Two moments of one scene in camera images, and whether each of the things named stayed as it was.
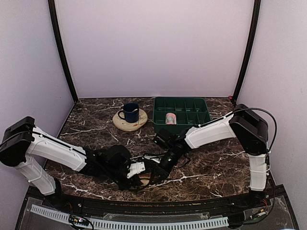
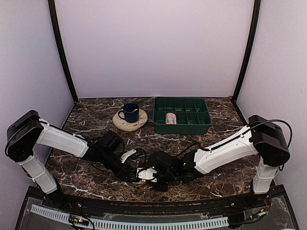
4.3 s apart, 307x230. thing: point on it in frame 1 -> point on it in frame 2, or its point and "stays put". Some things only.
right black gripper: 162,172 -> 162,188
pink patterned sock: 171,118 stays put
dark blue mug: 131,112 stays put
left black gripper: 130,183 -> 123,172
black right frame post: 255,25 stays put
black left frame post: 54,26 stays put
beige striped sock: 145,178 -> 141,164
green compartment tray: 190,111 stays put
